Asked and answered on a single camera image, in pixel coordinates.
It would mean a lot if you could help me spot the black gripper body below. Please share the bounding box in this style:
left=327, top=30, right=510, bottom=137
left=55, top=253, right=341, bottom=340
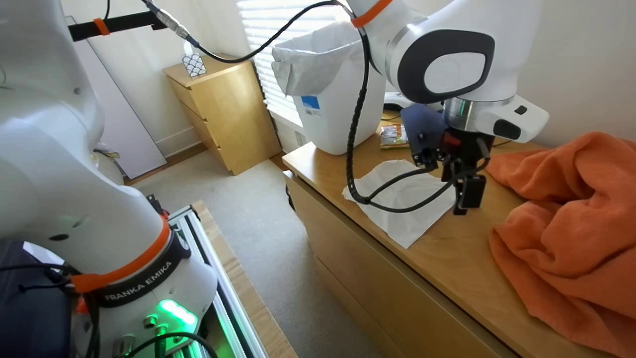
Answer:
left=411, top=129, right=492, bottom=183

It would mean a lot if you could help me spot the white paper towel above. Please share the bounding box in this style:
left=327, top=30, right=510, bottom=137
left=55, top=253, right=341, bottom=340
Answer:
left=355, top=159, right=455, bottom=249

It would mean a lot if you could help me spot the orange towel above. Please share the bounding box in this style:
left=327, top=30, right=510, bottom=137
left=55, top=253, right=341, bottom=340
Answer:
left=488, top=131, right=636, bottom=358

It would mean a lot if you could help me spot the small packet on dresser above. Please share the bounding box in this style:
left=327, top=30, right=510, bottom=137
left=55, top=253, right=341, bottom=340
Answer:
left=379, top=123, right=409, bottom=149

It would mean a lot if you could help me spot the wooden dresser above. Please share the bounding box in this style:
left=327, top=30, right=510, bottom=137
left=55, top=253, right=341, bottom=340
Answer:
left=284, top=143, right=608, bottom=358

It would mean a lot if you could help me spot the white trash bin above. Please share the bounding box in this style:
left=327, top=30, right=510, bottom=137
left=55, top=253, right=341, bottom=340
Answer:
left=272, top=22, right=385, bottom=155

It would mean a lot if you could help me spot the small wooden cabinet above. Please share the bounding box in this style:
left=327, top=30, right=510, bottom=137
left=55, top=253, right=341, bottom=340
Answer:
left=164, top=58, right=280, bottom=175

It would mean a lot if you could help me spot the checkered small box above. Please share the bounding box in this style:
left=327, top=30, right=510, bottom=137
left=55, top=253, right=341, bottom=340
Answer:
left=182, top=54, right=206, bottom=78

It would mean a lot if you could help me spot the black bar with orange tape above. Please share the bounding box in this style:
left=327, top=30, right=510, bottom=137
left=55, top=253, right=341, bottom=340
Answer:
left=67, top=12, right=164, bottom=42

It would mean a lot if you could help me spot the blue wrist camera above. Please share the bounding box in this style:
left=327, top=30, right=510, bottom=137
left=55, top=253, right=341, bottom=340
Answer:
left=401, top=103, right=447, bottom=155

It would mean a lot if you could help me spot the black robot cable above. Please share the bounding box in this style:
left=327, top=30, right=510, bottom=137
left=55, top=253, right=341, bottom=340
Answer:
left=141, top=0, right=465, bottom=215

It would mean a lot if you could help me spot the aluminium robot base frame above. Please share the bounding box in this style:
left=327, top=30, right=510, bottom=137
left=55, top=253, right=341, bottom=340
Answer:
left=141, top=205, right=270, bottom=358

